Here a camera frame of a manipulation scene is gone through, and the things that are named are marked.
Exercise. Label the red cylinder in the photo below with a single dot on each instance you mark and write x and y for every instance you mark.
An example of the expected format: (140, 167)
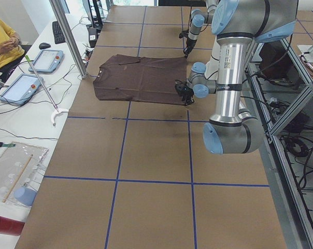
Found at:
(10, 226)

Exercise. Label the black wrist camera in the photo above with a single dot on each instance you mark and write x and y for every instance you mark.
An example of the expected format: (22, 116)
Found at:
(184, 34)
(180, 87)

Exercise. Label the aluminium frame post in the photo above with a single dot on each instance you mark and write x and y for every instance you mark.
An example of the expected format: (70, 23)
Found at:
(61, 18)

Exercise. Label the clear plastic bag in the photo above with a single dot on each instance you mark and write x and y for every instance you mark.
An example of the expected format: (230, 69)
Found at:
(12, 161)

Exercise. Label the black keyboard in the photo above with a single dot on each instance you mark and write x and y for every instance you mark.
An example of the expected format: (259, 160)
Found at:
(57, 33)

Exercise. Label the wooden stick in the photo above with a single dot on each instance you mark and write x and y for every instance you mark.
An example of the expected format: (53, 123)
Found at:
(17, 179)

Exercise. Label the near teach pendant tablet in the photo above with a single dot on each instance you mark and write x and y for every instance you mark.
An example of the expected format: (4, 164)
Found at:
(21, 90)

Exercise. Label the dark brown t-shirt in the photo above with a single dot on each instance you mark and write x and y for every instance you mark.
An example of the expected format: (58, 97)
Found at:
(140, 79)

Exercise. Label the green band smartwatch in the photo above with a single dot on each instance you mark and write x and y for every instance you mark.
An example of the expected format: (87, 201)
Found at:
(9, 145)

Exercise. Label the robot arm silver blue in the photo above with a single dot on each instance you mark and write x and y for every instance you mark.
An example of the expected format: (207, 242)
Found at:
(198, 22)
(239, 26)

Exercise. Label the aluminium frame rack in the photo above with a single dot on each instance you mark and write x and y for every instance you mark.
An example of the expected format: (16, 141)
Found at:
(280, 86)

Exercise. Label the black computer mouse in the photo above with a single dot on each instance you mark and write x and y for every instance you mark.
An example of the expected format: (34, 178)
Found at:
(44, 46)

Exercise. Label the blue plastic cup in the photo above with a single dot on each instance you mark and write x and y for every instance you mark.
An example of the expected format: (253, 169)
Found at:
(25, 195)

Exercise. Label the far teach pendant tablet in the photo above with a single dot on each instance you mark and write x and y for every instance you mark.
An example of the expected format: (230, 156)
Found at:
(48, 60)

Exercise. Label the person in yellow shirt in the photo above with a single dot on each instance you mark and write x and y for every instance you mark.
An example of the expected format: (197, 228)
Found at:
(11, 51)

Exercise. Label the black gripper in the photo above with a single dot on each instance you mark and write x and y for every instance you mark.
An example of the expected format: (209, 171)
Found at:
(186, 93)
(190, 41)

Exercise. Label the reacher grabber stick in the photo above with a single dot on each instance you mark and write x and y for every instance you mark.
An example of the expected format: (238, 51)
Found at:
(57, 109)

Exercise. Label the teach pendant tablet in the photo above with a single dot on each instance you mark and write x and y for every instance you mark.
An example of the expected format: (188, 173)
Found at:
(21, 90)
(48, 60)

